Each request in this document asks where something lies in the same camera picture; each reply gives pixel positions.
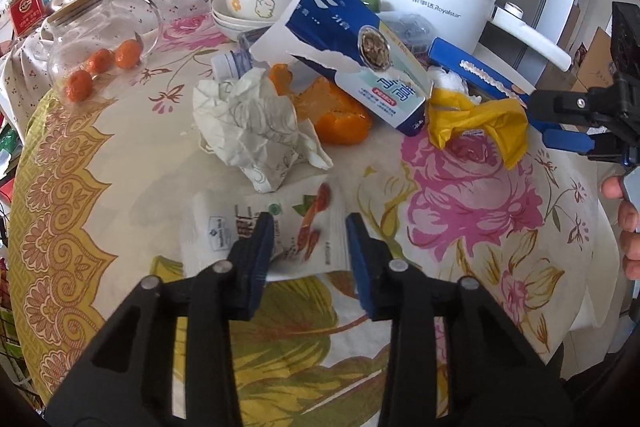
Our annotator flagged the kumquat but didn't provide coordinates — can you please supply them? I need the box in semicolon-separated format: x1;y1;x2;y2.
115;41;142;69
65;71;94;103
86;49;113;74

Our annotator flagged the orange peel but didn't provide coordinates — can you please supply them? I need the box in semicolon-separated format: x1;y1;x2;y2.
270;63;374;146

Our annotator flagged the glass jar with wooden lid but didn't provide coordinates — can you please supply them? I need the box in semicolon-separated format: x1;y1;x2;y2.
41;0;161;104

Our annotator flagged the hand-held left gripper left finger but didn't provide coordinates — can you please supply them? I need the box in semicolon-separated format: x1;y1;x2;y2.
45;211;276;427

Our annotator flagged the small white tissue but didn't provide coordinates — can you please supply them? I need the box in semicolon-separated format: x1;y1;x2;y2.
427;66;482;102

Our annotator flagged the floral tablecloth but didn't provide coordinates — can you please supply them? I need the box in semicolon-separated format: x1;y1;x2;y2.
10;4;622;427

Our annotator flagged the blue white torn carton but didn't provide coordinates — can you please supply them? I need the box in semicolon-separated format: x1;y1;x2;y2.
249;0;432;138

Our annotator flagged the white bowl with flower print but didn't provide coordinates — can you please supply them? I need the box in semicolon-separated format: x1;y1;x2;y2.
223;0;304;26

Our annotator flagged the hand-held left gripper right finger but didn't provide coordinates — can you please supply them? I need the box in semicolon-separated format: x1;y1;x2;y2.
345;213;571;427

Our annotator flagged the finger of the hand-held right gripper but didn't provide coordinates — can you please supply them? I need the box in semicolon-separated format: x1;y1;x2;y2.
529;88;607;128
542;129;609;156

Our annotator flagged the black wire basket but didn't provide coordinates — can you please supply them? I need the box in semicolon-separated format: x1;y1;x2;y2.
0;297;32;390

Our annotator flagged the yellow wrapper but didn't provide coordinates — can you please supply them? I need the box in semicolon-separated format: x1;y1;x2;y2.
427;87;529;170

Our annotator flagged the crumpled white paper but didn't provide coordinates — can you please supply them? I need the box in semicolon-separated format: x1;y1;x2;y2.
192;68;334;194

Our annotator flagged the cardboard box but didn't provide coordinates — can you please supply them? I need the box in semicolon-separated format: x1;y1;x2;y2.
570;27;624;94

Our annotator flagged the red label jar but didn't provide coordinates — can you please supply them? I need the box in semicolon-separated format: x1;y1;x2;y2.
5;0;47;38

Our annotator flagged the person's right hand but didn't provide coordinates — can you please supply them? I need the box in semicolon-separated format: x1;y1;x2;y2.
601;174;640;281

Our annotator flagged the white snack packet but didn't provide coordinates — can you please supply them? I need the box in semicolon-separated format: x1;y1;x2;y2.
180;182;352;283

